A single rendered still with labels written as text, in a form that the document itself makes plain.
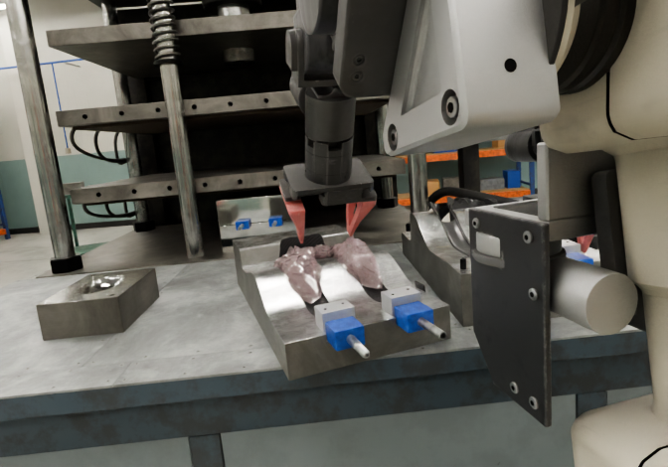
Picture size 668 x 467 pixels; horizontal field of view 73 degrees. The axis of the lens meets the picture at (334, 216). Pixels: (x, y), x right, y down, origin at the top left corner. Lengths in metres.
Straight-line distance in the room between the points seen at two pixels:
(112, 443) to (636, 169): 0.80
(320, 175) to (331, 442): 0.47
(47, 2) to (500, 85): 9.26
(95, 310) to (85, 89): 8.01
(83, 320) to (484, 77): 0.87
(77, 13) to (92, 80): 1.08
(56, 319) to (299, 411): 0.49
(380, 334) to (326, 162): 0.28
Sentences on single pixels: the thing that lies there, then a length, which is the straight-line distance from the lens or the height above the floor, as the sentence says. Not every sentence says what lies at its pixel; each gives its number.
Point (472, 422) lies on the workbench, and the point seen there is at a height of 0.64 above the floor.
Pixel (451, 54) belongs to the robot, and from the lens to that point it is 0.21.
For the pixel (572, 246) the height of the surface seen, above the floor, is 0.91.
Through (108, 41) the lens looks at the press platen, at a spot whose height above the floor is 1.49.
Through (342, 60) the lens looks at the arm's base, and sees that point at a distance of 0.26.
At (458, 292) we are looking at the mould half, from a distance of 0.78.
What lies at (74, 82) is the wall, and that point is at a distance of 8.99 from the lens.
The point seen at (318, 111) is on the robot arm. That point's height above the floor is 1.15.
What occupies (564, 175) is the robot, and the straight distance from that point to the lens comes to 0.39.
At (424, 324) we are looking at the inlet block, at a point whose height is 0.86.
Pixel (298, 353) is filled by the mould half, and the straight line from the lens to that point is 0.64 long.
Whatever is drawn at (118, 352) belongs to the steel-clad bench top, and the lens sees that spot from 0.87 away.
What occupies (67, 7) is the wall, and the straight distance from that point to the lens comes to 9.19.
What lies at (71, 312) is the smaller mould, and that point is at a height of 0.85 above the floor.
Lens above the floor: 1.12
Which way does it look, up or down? 9 degrees down
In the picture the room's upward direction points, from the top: 5 degrees counter-clockwise
